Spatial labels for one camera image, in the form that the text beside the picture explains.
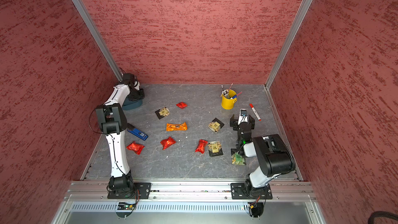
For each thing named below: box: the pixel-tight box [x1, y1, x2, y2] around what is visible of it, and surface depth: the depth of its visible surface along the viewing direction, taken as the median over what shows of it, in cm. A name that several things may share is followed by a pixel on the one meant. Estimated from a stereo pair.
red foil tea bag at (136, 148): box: [126, 141, 145, 156], surface depth 87 cm
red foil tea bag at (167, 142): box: [160, 136, 177, 151], surface depth 89 cm
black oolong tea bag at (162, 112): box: [154, 106, 171, 120], surface depth 106 cm
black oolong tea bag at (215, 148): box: [207, 141, 224, 157], surface depth 89 cm
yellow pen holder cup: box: [220, 89, 238, 110], surface depth 103 cm
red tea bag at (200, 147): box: [194, 138, 208, 154], surface depth 87 cm
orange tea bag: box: [165, 121, 188, 132], surface depth 97 cm
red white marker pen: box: [249, 103, 262, 122], surface depth 106 cm
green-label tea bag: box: [230, 148, 247, 166], surface depth 86 cm
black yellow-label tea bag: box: [207, 117, 225, 133], surface depth 100 cm
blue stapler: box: [126, 127, 149, 141], surface depth 92 cm
